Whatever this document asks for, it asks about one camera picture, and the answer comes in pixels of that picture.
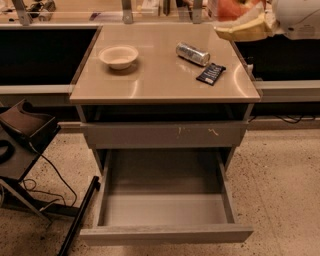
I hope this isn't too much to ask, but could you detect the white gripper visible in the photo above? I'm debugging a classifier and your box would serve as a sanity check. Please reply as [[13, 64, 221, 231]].
[[215, 0, 320, 42]]

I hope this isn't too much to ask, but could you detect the red apple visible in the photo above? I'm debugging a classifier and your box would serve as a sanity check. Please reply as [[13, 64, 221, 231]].
[[216, 0, 260, 21]]

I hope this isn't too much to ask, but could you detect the closed grey top drawer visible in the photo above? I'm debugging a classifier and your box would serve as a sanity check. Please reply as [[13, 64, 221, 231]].
[[81, 121, 248, 149]]

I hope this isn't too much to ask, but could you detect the grey drawer cabinet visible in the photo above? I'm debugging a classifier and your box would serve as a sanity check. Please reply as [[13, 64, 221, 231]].
[[70, 23, 260, 165]]

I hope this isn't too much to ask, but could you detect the open grey middle drawer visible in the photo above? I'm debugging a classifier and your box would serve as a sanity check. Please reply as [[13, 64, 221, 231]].
[[80, 149, 253, 246]]

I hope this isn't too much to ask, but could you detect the dark blue snack packet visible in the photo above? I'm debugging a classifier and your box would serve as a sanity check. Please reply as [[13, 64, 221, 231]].
[[196, 63, 226, 86]]

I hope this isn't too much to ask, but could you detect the silver soda can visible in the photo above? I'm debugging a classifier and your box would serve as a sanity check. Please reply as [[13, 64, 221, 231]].
[[176, 42, 210, 67]]

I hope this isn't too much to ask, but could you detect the white paper bowl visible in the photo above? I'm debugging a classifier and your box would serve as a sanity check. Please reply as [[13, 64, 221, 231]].
[[98, 45, 139, 70]]

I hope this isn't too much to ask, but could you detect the black bar on floor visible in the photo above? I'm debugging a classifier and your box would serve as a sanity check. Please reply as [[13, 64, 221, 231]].
[[57, 176, 100, 256]]

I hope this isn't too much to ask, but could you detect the black cable on floor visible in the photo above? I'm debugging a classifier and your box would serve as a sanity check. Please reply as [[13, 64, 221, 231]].
[[21, 143, 78, 213]]

